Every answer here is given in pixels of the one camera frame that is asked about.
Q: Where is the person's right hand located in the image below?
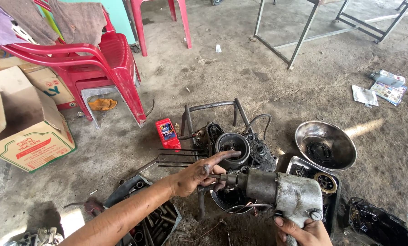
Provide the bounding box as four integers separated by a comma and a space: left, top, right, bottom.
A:
274, 216, 333, 246

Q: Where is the person's left hand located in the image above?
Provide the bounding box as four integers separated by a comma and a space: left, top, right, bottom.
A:
171, 150, 242, 198

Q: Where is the grey pneumatic impact wrench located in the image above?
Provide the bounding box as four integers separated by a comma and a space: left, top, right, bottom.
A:
207, 169, 324, 246

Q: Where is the oily round drain pan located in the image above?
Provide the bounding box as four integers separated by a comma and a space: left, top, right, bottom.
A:
209, 186, 260, 215

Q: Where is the steel wrench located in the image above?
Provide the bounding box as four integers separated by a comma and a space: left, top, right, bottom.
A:
118, 153, 168, 186

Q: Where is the red oil bottle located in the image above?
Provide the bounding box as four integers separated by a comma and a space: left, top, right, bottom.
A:
155, 118, 182, 151

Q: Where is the open toolbox of sockets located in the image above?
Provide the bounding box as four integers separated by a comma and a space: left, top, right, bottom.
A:
103, 174, 183, 246

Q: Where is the round brass-rimmed clutch plate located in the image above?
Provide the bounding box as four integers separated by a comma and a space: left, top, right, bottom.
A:
314, 172, 338, 195

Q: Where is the rectangular metal tray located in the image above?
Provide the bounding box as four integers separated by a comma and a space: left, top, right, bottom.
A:
286, 156, 342, 240

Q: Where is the black engine cover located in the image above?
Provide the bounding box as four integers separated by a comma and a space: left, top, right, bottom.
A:
347, 197, 408, 246

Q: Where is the greasy black motorcycle engine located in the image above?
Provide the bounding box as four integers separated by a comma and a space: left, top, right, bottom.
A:
158, 121, 279, 175

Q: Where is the grey metal engine stand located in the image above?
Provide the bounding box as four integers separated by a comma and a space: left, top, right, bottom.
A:
180, 98, 274, 220

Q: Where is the black clutch part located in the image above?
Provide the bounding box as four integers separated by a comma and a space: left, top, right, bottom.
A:
306, 141, 333, 163

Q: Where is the round steel bowl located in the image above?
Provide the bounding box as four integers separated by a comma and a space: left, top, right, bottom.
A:
294, 120, 358, 172

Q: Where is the orange sandal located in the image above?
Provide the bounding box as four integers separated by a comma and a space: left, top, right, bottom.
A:
88, 98, 118, 111

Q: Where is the grey plastic stool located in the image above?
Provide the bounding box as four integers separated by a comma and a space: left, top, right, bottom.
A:
80, 85, 123, 130

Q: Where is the stack of red plastic chairs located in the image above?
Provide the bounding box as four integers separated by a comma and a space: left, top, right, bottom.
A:
0, 0, 147, 129

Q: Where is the white plastic packet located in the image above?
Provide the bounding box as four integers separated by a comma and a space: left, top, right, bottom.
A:
352, 84, 379, 107

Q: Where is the large open cardboard box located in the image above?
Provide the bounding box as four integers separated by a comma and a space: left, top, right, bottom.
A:
0, 66, 77, 173

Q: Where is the grey engine part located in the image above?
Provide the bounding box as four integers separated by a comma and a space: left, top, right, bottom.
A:
3, 226, 65, 246

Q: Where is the colourful printed leaflet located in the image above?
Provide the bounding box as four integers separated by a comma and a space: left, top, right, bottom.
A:
369, 81, 408, 106

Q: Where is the red plastic stool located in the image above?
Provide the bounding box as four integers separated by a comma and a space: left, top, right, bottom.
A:
130, 0, 193, 57

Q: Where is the small cardboard box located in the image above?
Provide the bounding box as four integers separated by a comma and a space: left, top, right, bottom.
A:
19, 63, 78, 110

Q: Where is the teal cabinet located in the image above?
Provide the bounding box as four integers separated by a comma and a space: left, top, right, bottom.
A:
58, 0, 138, 46

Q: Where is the grey plastic bottle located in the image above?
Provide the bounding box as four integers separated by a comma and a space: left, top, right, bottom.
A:
369, 70, 405, 89

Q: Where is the brown rag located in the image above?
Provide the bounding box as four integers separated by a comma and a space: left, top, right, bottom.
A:
48, 0, 108, 47
0, 0, 60, 46

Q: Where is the thin wire loop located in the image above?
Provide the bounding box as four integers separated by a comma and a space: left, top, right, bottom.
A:
225, 203, 274, 215

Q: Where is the black cable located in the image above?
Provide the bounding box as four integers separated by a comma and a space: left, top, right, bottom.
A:
241, 113, 273, 141

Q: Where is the red-handled tool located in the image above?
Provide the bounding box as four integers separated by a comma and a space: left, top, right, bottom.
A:
63, 199, 106, 218

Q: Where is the grey metal table frame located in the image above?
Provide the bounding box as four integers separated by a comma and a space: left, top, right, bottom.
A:
253, 0, 408, 71

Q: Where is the dark metal trolley frame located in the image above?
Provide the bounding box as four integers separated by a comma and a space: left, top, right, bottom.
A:
334, 0, 408, 44

